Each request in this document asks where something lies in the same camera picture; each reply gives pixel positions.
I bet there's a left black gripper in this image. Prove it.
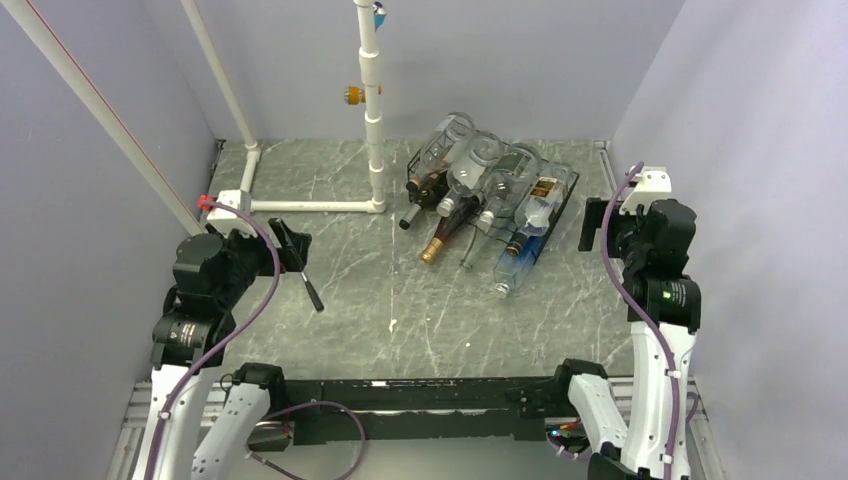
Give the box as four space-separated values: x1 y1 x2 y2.
215 216 311 308

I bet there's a clear round cork-stoppered bottle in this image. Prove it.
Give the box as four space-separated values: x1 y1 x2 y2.
416 112 476 176

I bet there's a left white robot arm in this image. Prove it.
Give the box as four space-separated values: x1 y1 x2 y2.
132 219 312 479

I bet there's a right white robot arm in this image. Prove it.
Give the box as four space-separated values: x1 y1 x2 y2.
550 197 702 479

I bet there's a clear square bottle black cap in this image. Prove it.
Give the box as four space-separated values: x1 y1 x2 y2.
506 162 573 257

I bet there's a clear bottle dark label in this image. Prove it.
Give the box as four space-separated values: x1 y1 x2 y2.
476 143 542 233

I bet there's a blue square glass bottle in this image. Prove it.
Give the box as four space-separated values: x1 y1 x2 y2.
493 232 547 298

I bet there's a clear slim empty bottle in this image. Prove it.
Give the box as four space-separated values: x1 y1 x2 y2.
458 226 509 272

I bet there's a dark gold-foil wine bottle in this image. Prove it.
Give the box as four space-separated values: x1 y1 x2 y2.
420 195 481 264

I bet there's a clear bottle silver cap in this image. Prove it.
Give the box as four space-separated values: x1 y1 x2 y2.
436 131 505 218

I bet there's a dark green wine bottle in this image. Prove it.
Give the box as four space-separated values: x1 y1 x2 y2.
398 170 450 230

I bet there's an orange pipe clamp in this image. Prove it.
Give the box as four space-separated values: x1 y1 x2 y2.
343 85 367 106

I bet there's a blue pipe clip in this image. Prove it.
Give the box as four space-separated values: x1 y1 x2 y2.
372 1 387 30

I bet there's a black handled metal tool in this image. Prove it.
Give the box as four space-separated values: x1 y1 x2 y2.
269 218 325 312

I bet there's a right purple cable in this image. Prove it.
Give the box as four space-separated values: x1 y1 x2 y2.
600 162 684 480

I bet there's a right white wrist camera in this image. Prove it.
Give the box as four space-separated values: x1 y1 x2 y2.
618 166 672 215

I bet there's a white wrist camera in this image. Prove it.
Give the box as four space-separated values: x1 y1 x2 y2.
618 166 672 215
198 189 257 238

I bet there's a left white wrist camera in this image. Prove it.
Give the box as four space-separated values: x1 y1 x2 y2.
198 189 257 238

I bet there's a black wire wine rack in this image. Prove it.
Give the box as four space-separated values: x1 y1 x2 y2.
399 131 578 263

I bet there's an aluminium frame rail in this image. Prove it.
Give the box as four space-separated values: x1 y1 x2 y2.
106 377 729 479

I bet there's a white PVC pipe frame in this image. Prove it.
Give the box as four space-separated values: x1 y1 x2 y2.
1 1 386 234

